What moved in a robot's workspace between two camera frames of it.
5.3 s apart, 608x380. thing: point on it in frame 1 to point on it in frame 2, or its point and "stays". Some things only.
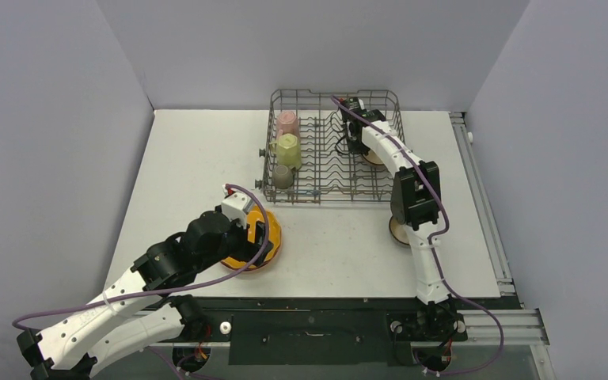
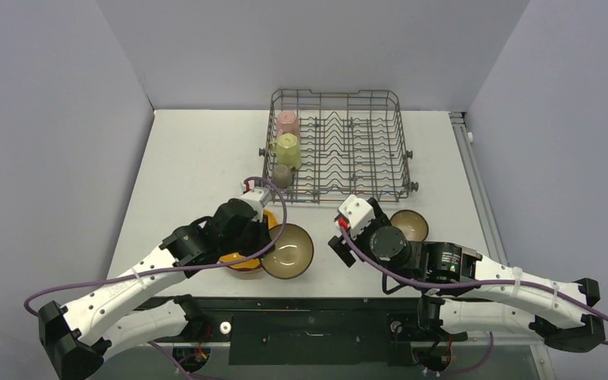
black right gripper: x=350 y=122 to x=343 y=249
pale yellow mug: x=287 y=150 stays
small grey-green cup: x=283 y=176 stays
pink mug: x=287 y=122 stays
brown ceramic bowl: x=374 y=157 to x=293 y=254
